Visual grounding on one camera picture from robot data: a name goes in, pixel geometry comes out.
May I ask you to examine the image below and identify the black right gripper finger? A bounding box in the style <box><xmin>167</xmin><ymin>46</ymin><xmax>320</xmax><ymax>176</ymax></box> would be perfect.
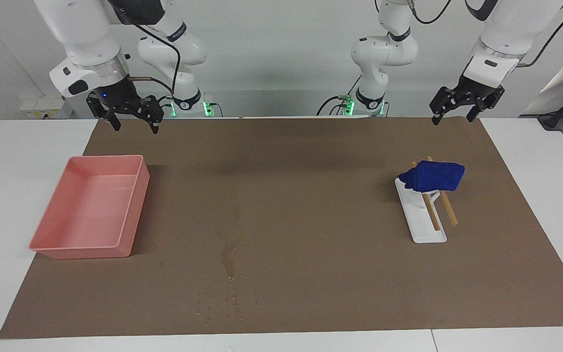
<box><xmin>140</xmin><ymin>95</ymin><xmax>165</xmax><ymax>134</ymax></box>
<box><xmin>86</xmin><ymin>94</ymin><xmax>121</xmax><ymax>132</ymax></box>

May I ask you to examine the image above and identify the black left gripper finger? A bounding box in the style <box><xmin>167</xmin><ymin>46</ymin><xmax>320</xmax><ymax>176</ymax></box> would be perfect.
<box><xmin>430</xmin><ymin>87</ymin><xmax>463</xmax><ymax>126</ymax></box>
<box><xmin>466</xmin><ymin>86</ymin><xmax>505</xmax><ymax>123</ymax></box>

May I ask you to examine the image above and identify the blue towel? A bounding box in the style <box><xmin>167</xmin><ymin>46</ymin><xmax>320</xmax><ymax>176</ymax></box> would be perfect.
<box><xmin>398</xmin><ymin>160</ymin><xmax>466</xmax><ymax>193</ymax></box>

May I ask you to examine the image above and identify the pink plastic bin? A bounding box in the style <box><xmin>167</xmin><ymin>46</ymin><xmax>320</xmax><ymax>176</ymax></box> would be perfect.
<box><xmin>29</xmin><ymin>155</ymin><xmax>151</xmax><ymax>260</ymax></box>

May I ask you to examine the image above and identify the wooden rack rod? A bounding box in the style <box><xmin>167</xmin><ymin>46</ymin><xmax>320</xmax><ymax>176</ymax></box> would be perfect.
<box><xmin>427</xmin><ymin>156</ymin><xmax>459</xmax><ymax>227</ymax></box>
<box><xmin>411</xmin><ymin>161</ymin><xmax>441</xmax><ymax>232</ymax></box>

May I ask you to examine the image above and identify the white rack with wooden bars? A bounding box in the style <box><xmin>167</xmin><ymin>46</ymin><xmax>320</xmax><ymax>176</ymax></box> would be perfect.
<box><xmin>394</xmin><ymin>177</ymin><xmax>448</xmax><ymax>244</ymax></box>

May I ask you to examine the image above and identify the brown table mat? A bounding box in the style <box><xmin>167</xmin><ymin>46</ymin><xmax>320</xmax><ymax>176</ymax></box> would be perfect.
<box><xmin>0</xmin><ymin>116</ymin><xmax>563</xmax><ymax>339</ymax></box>

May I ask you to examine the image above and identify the black base cable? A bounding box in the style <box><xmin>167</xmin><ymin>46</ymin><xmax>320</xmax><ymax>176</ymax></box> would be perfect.
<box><xmin>317</xmin><ymin>73</ymin><xmax>361</xmax><ymax>117</ymax></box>
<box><xmin>152</xmin><ymin>94</ymin><xmax>174</xmax><ymax>118</ymax></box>

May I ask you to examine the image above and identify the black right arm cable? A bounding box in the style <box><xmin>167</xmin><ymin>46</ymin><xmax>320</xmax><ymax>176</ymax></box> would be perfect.
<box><xmin>108</xmin><ymin>0</ymin><xmax>182</xmax><ymax>96</ymax></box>

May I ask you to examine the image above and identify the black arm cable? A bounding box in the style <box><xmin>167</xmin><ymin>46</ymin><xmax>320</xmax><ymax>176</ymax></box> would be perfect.
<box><xmin>108</xmin><ymin>0</ymin><xmax>182</xmax><ymax>96</ymax></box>
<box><xmin>406</xmin><ymin>0</ymin><xmax>563</xmax><ymax>68</ymax></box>

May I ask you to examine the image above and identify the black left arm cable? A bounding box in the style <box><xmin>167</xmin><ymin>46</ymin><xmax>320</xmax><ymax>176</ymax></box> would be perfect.
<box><xmin>406</xmin><ymin>0</ymin><xmax>563</xmax><ymax>68</ymax></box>

